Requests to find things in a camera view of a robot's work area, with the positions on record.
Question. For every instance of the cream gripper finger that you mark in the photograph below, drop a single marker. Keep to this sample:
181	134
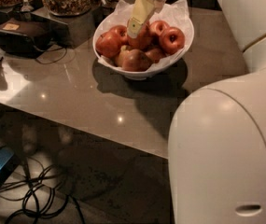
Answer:
143	10

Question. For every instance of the red apple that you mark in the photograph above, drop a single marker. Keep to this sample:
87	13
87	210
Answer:
171	40
143	40
108	44
121	32
136	61
155	54
156	28

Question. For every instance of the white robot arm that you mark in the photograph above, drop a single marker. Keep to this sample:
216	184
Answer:
217	138

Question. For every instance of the white paper bowl liner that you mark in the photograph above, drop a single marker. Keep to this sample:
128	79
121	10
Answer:
173	14

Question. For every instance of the yellowish apple front left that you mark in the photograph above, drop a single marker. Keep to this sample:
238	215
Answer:
119	58

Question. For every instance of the white ceramic bowl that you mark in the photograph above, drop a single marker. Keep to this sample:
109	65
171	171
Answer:
145	74

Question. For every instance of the dark display stand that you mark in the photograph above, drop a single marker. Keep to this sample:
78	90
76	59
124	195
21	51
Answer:
66	31

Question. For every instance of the metal serving spoon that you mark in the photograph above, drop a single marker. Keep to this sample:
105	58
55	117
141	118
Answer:
26	7

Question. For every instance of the black vr headset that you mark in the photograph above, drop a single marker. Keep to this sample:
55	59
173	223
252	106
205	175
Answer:
27	39

